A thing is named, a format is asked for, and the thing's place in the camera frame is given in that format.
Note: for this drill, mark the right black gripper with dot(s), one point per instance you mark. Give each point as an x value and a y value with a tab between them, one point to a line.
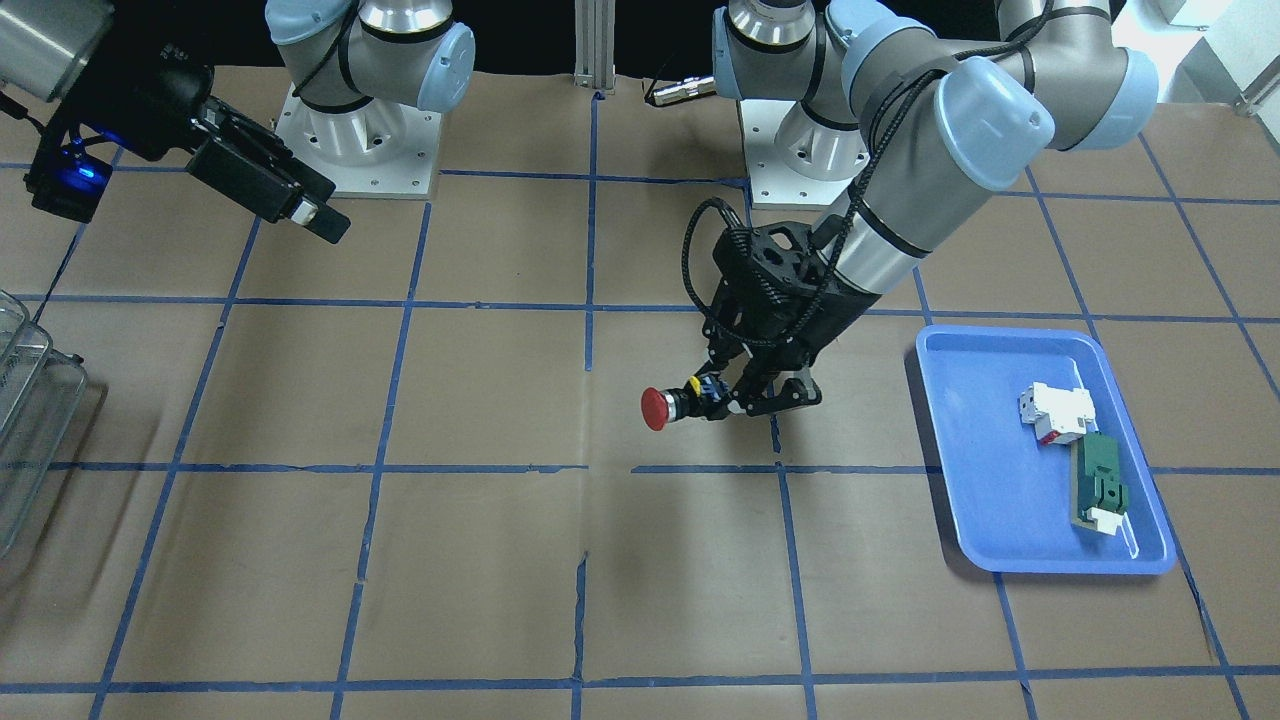
140	110

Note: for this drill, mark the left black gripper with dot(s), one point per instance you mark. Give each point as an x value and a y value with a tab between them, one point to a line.
838	312

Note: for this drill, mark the red emergency stop button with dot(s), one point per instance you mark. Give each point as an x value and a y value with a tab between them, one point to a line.
703	396

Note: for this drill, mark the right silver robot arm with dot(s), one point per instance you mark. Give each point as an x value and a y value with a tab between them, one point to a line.
365	75

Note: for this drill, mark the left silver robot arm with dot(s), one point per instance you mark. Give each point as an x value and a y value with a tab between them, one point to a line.
947	124

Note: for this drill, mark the blue plastic tray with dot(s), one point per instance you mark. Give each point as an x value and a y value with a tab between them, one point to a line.
1011	498

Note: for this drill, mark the white circuit breaker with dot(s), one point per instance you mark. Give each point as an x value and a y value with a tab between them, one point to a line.
1058	416

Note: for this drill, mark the green relay module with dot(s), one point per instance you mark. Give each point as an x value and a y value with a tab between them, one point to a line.
1099	495

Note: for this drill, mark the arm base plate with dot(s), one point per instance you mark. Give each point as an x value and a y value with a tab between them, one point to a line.
381	151
795	162

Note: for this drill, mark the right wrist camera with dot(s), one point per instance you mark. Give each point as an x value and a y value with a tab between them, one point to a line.
64	179

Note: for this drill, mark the wire mesh shelf rack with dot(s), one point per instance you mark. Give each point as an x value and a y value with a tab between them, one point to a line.
41	389

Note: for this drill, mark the aluminium frame post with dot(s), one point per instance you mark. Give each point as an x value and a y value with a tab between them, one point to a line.
595	38

